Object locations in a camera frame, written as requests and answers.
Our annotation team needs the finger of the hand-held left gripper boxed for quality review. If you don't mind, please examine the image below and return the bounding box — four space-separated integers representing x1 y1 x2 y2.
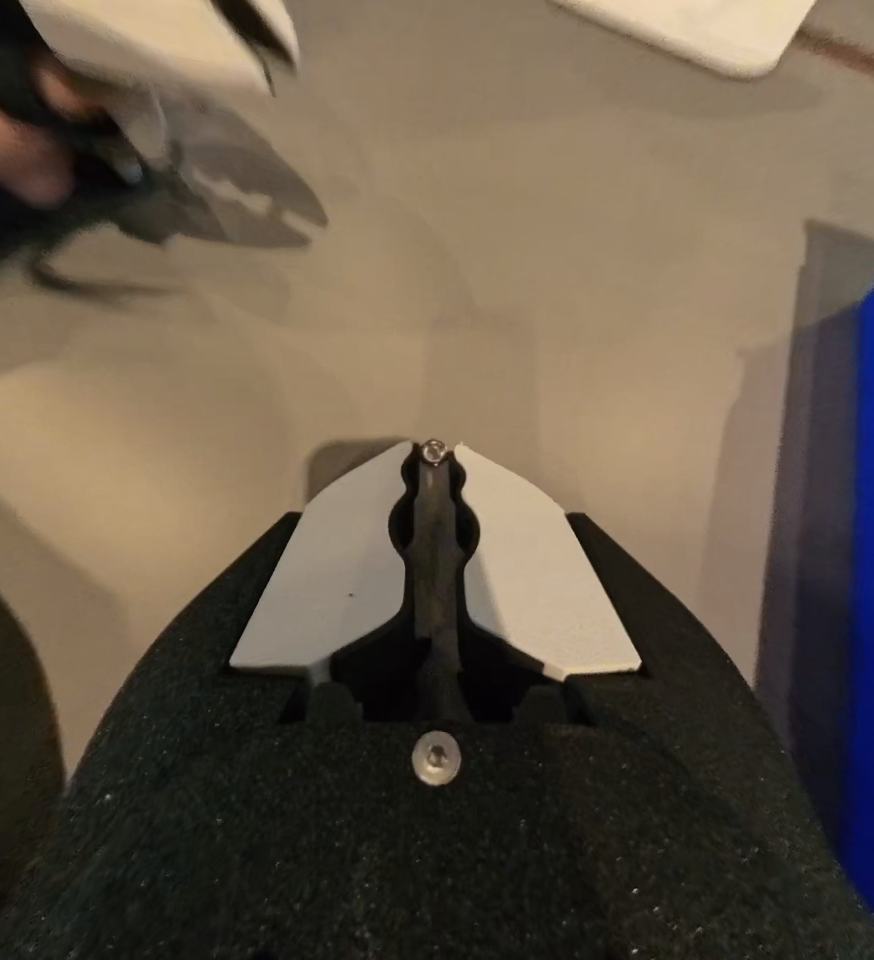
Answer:
245 0 302 75
17 0 274 97

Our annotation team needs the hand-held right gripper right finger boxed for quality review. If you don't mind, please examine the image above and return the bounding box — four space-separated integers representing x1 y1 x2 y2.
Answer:
435 441 643 685

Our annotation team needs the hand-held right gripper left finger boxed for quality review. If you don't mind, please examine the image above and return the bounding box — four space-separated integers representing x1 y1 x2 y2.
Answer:
229 441 437 686

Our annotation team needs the person's left hand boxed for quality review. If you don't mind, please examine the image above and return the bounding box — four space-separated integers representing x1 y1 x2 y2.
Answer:
0 56 147 207

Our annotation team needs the person's dark pants leg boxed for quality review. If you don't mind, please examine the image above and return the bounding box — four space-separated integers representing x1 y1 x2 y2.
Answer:
0 510 65 924

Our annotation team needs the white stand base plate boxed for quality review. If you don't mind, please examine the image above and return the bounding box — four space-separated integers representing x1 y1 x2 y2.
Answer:
548 0 818 81

